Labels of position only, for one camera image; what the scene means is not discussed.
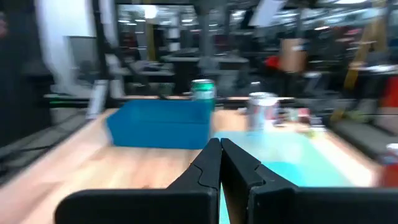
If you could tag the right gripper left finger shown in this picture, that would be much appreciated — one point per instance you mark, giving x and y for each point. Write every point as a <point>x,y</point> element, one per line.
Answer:
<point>155,205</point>

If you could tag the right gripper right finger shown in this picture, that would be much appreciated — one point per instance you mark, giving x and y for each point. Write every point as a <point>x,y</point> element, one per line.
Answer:
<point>311,205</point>

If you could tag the green translucent plastic basket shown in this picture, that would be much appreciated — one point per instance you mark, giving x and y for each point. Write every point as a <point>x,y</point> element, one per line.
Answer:
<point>289,155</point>

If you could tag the dark blue plastic basket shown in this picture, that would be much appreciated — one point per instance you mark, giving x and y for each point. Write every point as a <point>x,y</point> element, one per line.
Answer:
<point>155,124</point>

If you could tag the red soda can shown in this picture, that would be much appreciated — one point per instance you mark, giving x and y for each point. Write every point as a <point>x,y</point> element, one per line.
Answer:
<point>390,168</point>

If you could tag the silver soda can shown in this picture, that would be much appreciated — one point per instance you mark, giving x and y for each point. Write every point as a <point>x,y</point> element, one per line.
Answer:
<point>262,109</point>

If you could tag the green soda can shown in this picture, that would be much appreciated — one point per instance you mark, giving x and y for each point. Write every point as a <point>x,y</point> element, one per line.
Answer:
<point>202,90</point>

